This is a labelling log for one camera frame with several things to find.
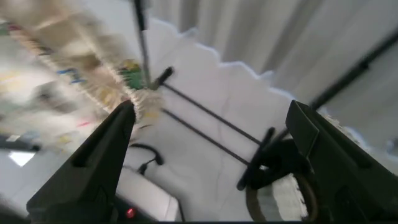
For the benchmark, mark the white curtain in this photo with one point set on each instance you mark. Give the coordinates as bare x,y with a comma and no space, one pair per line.
264,31

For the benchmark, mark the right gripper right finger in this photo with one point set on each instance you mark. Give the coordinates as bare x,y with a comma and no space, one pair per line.
348,174

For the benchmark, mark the black clothes rack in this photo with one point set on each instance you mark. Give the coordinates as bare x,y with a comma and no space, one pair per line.
360,66

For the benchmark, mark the cream printed garment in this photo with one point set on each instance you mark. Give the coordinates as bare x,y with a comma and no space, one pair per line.
77,62

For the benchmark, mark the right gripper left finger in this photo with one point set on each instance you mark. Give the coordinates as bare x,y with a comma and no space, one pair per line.
90,174

